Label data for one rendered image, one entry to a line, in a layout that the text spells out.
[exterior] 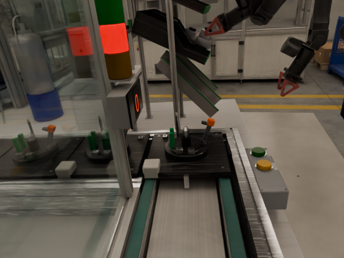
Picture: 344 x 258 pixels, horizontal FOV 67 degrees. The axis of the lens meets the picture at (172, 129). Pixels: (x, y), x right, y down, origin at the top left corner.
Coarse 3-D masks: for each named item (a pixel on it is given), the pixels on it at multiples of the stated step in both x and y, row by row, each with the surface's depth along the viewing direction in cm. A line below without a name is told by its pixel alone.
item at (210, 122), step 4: (208, 120) 75; (212, 120) 75; (204, 124) 76; (208, 124) 76; (212, 124) 76; (208, 128) 77; (204, 132) 78; (208, 132) 77; (204, 136) 78; (204, 140) 78
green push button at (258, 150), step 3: (255, 147) 79; (258, 147) 79; (261, 147) 79; (252, 150) 78; (255, 150) 77; (258, 150) 77; (261, 150) 77; (264, 150) 77; (252, 153) 77; (255, 153) 76; (258, 153) 76; (261, 153) 76; (264, 153) 76
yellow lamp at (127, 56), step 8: (104, 56) 49; (112, 56) 48; (120, 56) 49; (128, 56) 50; (112, 64) 49; (120, 64) 49; (128, 64) 50; (112, 72) 50; (120, 72) 50; (128, 72) 51
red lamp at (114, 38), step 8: (120, 24) 47; (104, 32) 47; (112, 32) 47; (120, 32) 47; (104, 40) 47; (112, 40) 47; (120, 40) 48; (104, 48) 48; (112, 48) 48; (120, 48) 48; (128, 48) 50
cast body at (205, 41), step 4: (200, 32) 101; (208, 32) 100; (192, 36) 104; (200, 36) 101; (204, 36) 101; (208, 36) 101; (192, 40) 104; (196, 40) 102; (200, 40) 102; (204, 40) 102; (208, 40) 101; (200, 44) 103; (204, 44) 102; (208, 44) 102; (208, 48) 102
